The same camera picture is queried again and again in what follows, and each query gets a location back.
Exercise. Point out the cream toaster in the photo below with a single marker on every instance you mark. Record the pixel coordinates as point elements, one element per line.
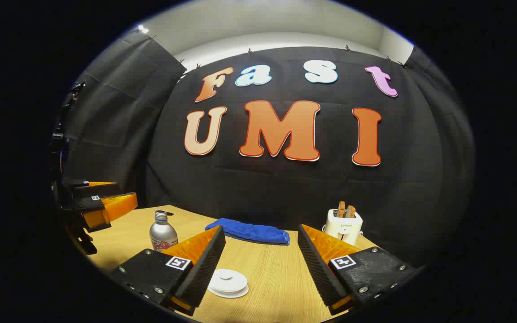
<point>343,226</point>

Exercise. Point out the blue towel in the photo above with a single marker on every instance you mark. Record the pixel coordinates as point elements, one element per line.
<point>249,232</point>

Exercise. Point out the silver water bottle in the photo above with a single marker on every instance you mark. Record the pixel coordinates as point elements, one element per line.
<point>163,233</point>

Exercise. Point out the black backdrop cloth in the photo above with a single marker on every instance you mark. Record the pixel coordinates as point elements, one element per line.
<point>263,188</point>

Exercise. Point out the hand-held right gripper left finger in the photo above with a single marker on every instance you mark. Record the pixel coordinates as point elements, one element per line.
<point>204,269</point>

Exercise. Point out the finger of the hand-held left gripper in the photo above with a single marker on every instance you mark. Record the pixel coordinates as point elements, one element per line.
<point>83,189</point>
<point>85,205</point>

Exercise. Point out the toast slice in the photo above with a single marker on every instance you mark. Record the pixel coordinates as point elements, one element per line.
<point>351,211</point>
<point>341,210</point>

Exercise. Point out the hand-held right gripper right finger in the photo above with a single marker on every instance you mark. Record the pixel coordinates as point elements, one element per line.
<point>319,269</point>

